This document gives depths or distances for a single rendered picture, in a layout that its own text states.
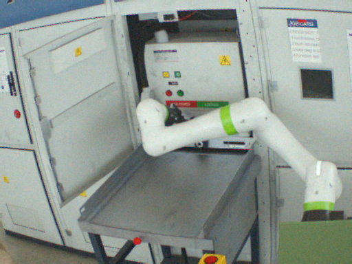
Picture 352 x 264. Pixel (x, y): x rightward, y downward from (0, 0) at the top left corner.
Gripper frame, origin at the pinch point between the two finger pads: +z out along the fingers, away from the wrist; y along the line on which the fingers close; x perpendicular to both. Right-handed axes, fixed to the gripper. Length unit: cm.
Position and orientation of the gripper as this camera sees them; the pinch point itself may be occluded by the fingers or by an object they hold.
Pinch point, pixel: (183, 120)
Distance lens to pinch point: 255.7
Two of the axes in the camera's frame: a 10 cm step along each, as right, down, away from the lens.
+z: 4.1, 0.8, 9.1
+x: 9.1, 0.3, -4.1
